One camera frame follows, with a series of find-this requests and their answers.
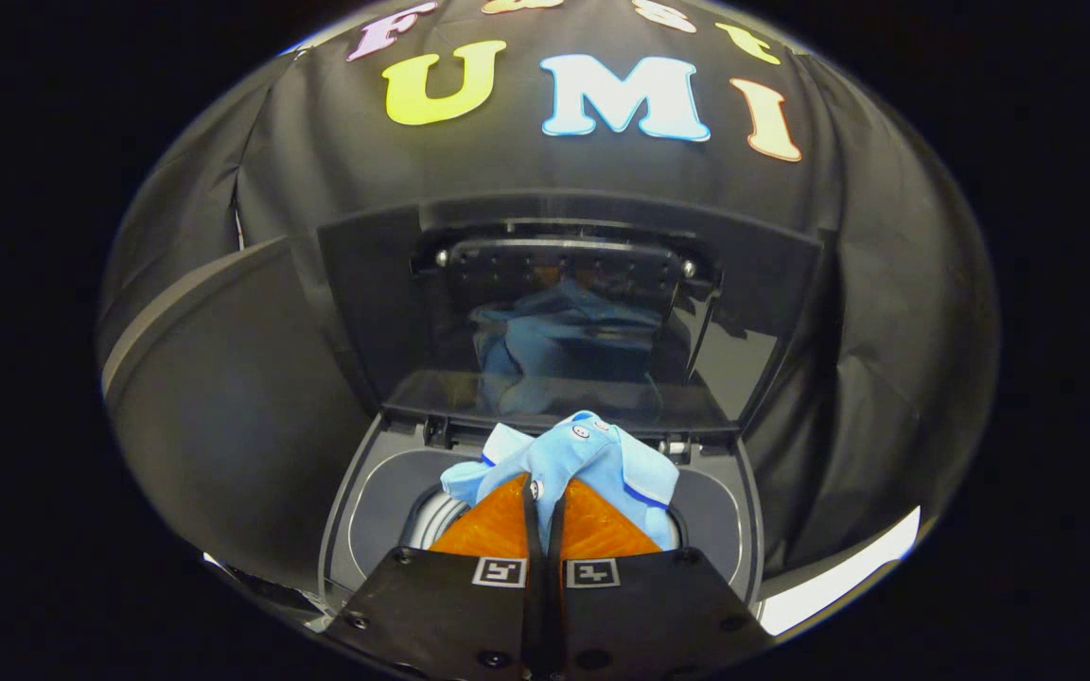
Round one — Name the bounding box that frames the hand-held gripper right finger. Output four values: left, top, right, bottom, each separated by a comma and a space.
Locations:
546, 475, 779, 681

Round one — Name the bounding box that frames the dark glass washing machine lid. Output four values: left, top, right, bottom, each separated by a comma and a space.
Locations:
316, 189, 826, 442

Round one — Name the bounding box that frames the light blue polo shirt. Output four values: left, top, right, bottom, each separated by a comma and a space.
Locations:
439, 410, 682, 552

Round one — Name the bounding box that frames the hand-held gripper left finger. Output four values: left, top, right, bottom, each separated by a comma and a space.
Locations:
323, 471, 547, 681

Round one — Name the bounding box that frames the grey cabinet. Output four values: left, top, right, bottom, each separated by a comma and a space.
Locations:
98, 235, 387, 608

